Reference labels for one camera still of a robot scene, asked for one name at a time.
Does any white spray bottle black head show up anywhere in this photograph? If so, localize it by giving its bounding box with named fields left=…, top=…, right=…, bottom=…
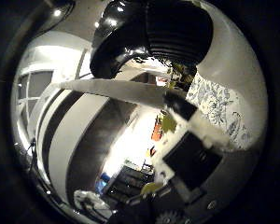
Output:
left=89, top=0, right=269, bottom=94

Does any orange box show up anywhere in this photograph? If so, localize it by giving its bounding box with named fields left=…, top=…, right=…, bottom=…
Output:
left=150, top=122, right=163, bottom=143

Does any blue floral white tablecloth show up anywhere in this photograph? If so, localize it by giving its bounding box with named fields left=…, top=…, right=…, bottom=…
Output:
left=186, top=73, right=255, bottom=151

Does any dark shelf rack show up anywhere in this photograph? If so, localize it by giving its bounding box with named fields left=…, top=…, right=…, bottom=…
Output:
left=102, top=164, right=155, bottom=203

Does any window with white frame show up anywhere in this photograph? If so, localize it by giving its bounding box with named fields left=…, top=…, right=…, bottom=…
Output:
left=15, top=69, right=54, bottom=132

